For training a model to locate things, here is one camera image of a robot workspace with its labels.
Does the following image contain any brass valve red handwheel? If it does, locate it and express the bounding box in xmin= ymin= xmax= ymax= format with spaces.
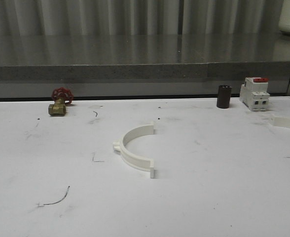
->
xmin=48 ymin=87 xmax=74 ymax=116

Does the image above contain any white half-ring pipe clamp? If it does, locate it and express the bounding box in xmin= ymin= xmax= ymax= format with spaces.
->
xmin=112 ymin=122 xmax=155 ymax=179

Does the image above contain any grey stone counter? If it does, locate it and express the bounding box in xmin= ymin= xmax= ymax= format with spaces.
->
xmin=0 ymin=33 xmax=290 ymax=100

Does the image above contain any dark brown cylinder coupling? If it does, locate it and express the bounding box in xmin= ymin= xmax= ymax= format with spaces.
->
xmin=217 ymin=85 xmax=232 ymax=109

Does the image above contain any white circuit breaker red switch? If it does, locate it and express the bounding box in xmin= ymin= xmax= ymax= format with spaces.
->
xmin=240 ymin=77 xmax=270 ymax=112

